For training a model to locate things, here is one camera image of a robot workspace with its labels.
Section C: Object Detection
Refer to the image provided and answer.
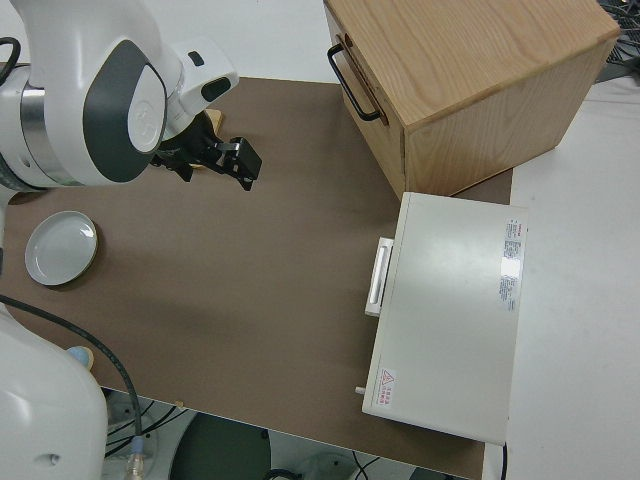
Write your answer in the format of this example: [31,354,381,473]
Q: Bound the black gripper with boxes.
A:
[149,113,264,194]

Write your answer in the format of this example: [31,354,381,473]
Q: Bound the white toaster oven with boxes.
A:
[360,191,531,446]

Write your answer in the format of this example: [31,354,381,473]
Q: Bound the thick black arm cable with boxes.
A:
[0,293,147,476]

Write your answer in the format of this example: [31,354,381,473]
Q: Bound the gray round plate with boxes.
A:
[24,209,100,287]

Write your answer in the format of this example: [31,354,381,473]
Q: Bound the light wooden drawer cabinet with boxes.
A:
[323,0,621,197]

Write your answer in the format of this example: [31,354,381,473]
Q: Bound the black cabinet drawer handle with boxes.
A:
[327,43,384,123]

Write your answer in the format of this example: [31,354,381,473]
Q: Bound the tangled black cables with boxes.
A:
[602,0,640,66]

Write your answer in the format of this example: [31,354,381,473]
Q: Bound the white toaster door handle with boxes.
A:
[364,237,396,317]

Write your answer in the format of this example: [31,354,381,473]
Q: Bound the brown table mat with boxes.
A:
[0,74,515,480]

